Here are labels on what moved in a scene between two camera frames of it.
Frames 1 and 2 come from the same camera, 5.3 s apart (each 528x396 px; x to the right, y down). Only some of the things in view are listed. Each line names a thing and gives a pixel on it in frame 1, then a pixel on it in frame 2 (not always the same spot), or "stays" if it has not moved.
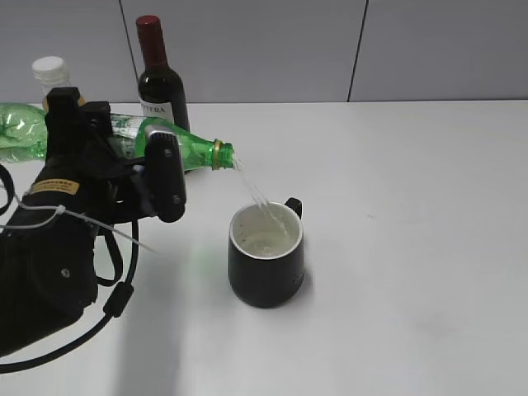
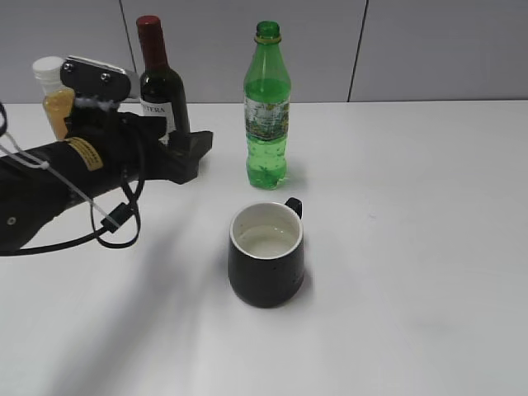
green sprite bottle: x=22 y=139 -> x=267 y=96
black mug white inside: x=266 y=252 stays
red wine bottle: x=161 y=89 stays
